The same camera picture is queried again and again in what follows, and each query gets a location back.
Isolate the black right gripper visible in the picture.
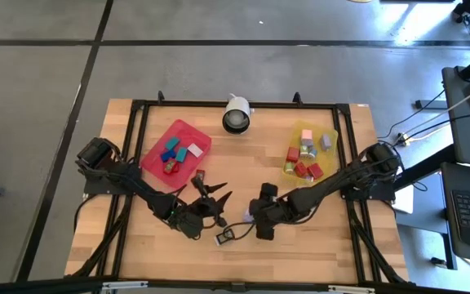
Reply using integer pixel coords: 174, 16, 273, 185
248, 181, 298, 242

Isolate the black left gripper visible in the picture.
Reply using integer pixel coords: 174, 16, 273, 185
168, 175, 234, 241

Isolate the black digital clock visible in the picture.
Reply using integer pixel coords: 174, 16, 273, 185
215, 228, 236, 247

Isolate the white block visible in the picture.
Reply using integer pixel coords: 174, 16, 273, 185
187, 142, 205, 158

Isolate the yellow plastic bin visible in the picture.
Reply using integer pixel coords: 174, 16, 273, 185
280, 119, 340, 187

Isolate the pink plastic bin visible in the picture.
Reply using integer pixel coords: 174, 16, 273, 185
140, 118, 213, 189

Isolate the black front crossbar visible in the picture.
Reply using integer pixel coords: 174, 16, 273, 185
0, 276, 470, 294

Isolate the black side desk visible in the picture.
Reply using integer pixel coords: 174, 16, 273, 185
441, 65, 470, 169

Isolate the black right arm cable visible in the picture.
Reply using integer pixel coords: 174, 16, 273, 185
223, 220, 259, 243

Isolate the black table frame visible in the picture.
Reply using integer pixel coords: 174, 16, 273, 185
64, 90, 410, 287

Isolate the grey desk base plate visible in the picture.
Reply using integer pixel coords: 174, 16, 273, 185
393, 161, 459, 271

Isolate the black floor cable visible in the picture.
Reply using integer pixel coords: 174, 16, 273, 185
375, 88, 448, 140

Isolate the white floor cable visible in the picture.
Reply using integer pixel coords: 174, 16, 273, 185
397, 79, 470, 144

